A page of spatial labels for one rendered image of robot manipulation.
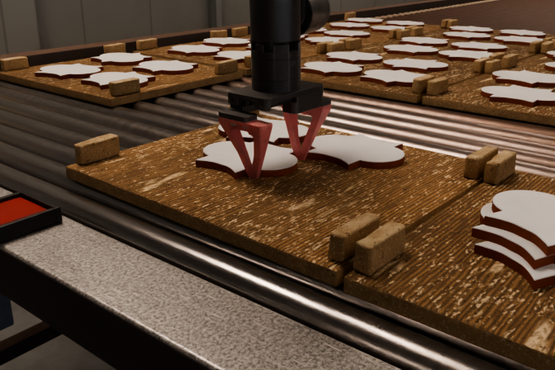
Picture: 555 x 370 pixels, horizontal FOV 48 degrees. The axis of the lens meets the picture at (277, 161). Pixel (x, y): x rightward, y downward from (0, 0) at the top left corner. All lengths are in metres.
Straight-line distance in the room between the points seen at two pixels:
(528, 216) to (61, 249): 0.43
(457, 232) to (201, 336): 0.27
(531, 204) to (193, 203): 0.33
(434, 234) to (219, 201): 0.22
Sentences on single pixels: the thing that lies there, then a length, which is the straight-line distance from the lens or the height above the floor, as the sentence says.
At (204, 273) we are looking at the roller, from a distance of 0.58.
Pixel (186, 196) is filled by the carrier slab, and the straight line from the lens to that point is 0.68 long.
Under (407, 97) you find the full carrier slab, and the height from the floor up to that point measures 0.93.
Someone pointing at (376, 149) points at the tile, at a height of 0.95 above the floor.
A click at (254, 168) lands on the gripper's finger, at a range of 0.72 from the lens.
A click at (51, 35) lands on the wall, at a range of 3.30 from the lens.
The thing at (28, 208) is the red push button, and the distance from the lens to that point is 0.71.
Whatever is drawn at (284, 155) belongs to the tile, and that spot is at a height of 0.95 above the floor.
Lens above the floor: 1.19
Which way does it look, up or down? 19 degrees down
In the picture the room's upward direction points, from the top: straight up
